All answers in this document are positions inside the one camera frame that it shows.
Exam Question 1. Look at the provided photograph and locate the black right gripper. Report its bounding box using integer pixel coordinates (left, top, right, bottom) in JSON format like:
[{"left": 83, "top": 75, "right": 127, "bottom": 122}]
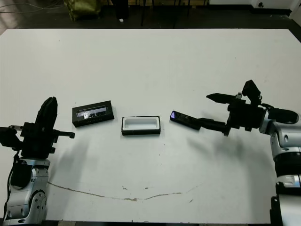
[{"left": 195, "top": 93, "right": 265, "bottom": 137}]

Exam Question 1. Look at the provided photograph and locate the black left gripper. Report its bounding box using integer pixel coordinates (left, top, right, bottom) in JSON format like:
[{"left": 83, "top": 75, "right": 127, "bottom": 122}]
[{"left": 9, "top": 97, "right": 76, "bottom": 159}]

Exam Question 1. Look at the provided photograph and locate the black slim camera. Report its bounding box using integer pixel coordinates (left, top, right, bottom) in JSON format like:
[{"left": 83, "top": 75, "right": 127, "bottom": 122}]
[{"left": 169, "top": 110, "right": 202, "bottom": 130}]

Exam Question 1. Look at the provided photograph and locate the black printed box lid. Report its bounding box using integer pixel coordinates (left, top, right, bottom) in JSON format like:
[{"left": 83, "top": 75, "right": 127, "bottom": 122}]
[{"left": 71, "top": 100, "right": 115, "bottom": 128}]

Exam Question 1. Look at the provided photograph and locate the black box white insert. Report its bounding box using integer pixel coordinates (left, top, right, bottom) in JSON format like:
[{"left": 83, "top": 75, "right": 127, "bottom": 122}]
[{"left": 121, "top": 115, "right": 162, "bottom": 137}]

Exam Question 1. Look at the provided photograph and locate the olive green bag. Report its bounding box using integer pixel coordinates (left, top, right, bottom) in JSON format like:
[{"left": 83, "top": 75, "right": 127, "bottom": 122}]
[{"left": 67, "top": 0, "right": 103, "bottom": 22}]

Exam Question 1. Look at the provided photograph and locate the white cabinet with black knob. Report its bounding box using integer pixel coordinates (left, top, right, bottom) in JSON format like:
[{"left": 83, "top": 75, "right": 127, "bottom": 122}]
[{"left": 249, "top": 0, "right": 293, "bottom": 12}]

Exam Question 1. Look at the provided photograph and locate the black upright stand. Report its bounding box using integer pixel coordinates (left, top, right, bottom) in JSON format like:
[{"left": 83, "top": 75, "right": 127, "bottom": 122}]
[{"left": 115, "top": 0, "right": 129, "bottom": 19}]

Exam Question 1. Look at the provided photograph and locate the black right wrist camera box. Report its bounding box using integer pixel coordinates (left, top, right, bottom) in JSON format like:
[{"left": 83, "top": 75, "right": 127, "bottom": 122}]
[{"left": 242, "top": 80, "right": 262, "bottom": 105}]

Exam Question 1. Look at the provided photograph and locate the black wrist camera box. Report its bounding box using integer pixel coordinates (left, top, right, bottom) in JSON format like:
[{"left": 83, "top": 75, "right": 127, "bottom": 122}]
[
  {"left": 0, "top": 127, "right": 24, "bottom": 150},
  {"left": 242, "top": 80, "right": 262, "bottom": 105}
]

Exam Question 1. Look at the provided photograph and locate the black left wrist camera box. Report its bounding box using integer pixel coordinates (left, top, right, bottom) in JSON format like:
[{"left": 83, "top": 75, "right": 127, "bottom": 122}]
[{"left": 0, "top": 127, "right": 24, "bottom": 150}]

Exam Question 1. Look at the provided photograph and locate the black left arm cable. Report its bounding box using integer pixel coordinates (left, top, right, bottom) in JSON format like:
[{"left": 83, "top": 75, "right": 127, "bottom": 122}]
[{"left": 6, "top": 154, "right": 21, "bottom": 205}]

